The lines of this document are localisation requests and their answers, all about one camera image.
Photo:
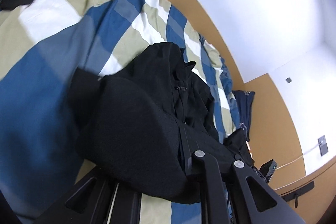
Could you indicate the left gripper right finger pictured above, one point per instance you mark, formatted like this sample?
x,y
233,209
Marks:
x,y
223,179

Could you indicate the wall power socket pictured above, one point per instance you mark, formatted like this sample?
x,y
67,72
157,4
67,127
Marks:
x,y
323,148

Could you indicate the navy blue pillow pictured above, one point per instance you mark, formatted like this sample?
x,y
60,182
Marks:
x,y
244,100

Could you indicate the blue white beige patchwork duvet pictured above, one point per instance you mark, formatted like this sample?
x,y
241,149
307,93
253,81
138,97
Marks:
x,y
42,44

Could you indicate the black coat with knot buttons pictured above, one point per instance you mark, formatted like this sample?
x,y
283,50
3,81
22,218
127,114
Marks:
x,y
131,123

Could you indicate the wooden bedside table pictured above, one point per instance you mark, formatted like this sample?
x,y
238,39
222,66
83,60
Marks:
x,y
316,189

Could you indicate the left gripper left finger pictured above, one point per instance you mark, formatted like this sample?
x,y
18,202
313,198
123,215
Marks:
x,y
96,198

